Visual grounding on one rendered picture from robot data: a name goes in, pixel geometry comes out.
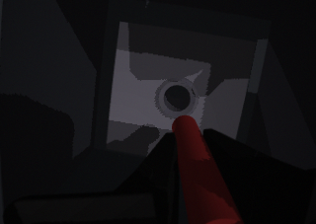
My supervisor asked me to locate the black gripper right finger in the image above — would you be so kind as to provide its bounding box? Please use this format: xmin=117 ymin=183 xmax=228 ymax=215
xmin=203 ymin=128 xmax=316 ymax=224

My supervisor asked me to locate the dark red peg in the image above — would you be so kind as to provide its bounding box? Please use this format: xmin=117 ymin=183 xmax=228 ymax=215
xmin=172 ymin=115 xmax=244 ymax=224

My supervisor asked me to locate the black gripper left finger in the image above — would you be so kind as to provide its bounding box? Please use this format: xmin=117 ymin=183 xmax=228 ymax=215
xmin=3 ymin=132 xmax=180 ymax=224

